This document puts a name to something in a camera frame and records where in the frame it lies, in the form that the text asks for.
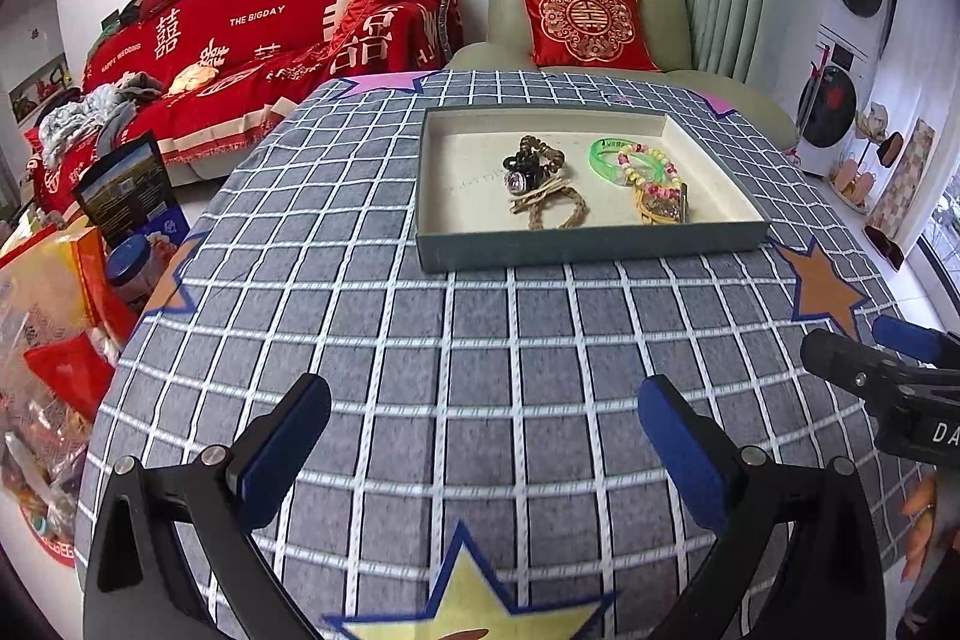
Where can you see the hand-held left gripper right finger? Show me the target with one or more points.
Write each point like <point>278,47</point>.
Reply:
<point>682,452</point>

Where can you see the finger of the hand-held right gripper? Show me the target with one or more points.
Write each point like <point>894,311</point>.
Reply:
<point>840,362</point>
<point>907,334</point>

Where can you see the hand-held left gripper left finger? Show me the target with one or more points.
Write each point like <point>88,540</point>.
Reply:
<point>285,452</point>

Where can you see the beige shallow tray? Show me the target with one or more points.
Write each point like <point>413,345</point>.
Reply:
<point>465,190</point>

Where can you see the person's right hand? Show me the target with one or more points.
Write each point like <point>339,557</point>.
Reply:
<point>919,520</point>

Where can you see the decorative ornament rack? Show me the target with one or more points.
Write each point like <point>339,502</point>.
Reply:
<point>862,175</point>

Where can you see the grey checked tablecloth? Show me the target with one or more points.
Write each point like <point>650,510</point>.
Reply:
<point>525,347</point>

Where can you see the white washing machine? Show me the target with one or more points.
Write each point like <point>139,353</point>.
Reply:
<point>832,100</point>

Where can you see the clear plastic snack bag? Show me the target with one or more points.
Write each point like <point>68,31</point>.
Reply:
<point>37,445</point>

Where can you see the blue lidded jar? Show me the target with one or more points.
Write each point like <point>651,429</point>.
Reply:
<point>131,257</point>

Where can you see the orange gift bag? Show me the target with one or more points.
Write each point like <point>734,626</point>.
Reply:
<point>90,280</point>

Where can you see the dark printed box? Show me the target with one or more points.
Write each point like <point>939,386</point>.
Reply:
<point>127,183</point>

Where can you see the grey clothes pile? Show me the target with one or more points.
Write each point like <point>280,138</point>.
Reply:
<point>90,111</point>

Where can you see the red cushion with gold emblem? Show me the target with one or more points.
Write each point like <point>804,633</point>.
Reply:
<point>585,21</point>

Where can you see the red covered sofa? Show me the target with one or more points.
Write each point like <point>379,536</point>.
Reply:
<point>300,18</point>

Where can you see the red wall picture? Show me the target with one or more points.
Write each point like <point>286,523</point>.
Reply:
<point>37,89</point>

